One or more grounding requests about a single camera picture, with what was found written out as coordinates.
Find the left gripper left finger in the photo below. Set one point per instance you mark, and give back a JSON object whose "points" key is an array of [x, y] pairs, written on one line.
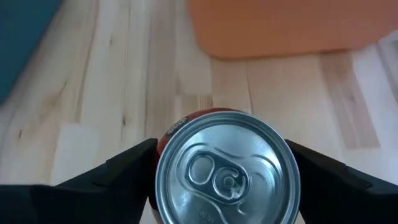
{"points": [[77, 199]]}

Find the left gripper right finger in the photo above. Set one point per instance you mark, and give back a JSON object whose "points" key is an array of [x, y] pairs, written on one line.
{"points": [[342, 199]]}

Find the red Coca-Cola soda can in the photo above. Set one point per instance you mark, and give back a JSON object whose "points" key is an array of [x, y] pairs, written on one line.
{"points": [[227, 174]]}

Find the teal plastic bin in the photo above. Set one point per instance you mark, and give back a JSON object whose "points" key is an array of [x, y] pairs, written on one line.
{"points": [[21, 37]]}

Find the orange plastic bin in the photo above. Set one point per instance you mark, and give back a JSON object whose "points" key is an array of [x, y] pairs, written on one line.
{"points": [[280, 28]]}

